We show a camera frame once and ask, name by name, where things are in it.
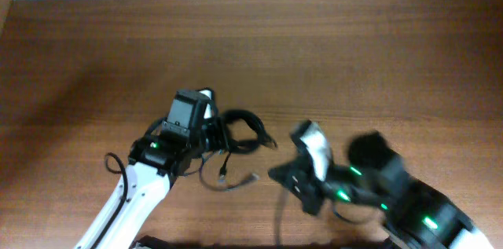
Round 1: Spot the thick black cable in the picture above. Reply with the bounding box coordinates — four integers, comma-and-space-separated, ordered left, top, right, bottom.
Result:
219, 108, 278, 155

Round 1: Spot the thin black USB cable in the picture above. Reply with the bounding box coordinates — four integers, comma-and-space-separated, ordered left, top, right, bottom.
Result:
198, 148, 260, 192

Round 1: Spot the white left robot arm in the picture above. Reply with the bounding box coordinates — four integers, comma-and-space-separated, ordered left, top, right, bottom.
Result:
76, 87, 227, 248

